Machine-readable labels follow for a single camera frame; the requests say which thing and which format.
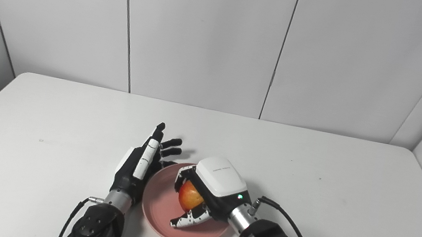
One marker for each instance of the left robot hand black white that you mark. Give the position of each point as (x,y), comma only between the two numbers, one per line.
(142,167)

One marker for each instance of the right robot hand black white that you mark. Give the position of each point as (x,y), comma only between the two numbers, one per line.
(217,187)

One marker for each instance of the red yellow pomegranate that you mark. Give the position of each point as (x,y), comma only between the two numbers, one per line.
(190,196)

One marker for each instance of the pink round plate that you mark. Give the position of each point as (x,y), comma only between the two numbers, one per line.
(167,209)

